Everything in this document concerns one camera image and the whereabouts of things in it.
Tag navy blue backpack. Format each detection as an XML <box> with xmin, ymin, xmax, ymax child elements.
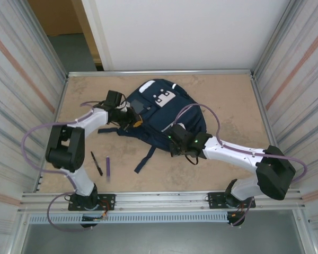
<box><xmin>97</xmin><ymin>78</ymin><xmax>208</xmax><ymax>175</ymax></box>

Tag purple pen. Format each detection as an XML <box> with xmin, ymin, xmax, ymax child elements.
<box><xmin>105</xmin><ymin>156</ymin><xmax>112</xmax><ymax>183</ymax></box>

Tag black pen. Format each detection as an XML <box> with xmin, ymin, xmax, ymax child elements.
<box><xmin>90</xmin><ymin>151</ymin><xmax>104</xmax><ymax>177</ymax></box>

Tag brown wooden door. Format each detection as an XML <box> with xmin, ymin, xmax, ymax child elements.
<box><xmin>28</xmin><ymin>0</ymin><xmax>103</xmax><ymax>71</ymax></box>

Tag long aluminium mounting rail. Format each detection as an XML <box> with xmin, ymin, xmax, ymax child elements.
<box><xmin>17</xmin><ymin>188</ymin><xmax>307</xmax><ymax>212</ymax></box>

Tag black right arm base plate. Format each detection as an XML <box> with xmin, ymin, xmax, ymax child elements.
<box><xmin>206</xmin><ymin>190</ymin><xmax>256</xmax><ymax>210</ymax></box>

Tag aluminium table side rail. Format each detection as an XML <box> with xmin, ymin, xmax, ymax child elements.
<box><xmin>37</xmin><ymin>75</ymin><xmax>69</xmax><ymax>193</ymax></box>
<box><xmin>250</xmin><ymin>75</ymin><xmax>290</xmax><ymax>188</ymax></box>

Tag aluminium table edge rail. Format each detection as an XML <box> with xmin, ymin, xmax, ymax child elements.
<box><xmin>66</xmin><ymin>69</ymin><xmax>255</xmax><ymax>78</ymax></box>

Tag grey slotted cable duct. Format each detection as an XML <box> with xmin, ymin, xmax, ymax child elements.
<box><xmin>28</xmin><ymin>213</ymin><xmax>230</xmax><ymax>224</ymax></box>

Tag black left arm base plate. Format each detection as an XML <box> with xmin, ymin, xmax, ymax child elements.
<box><xmin>68</xmin><ymin>193</ymin><xmax>116</xmax><ymax>212</ymax></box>

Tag red black base wires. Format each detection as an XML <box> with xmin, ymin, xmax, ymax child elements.
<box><xmin>227</xmin><ymin>202</ymin><xmax>247</xmax><ymax>220</ymax></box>
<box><xmin>82</xmin><ymin>199</ymin><xmax>114</xmax><ymax>222</ymax></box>

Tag white door frame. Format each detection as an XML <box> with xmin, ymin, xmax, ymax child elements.
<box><xmin>81</xmin><ymin>0</ymin><xmax>113</xmax><ymax>71</ymax></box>

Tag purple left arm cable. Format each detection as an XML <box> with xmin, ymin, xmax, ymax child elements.
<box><xmin>21</xmin><ymin>102</ymin><xmax>107</xmax><ymax>232</ymax></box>

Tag aluminium frame post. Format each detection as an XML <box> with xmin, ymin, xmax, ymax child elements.
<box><xmin>254</xmin><ymin>0</ymin><xmax>297</xmax><ymax>75</ymax></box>

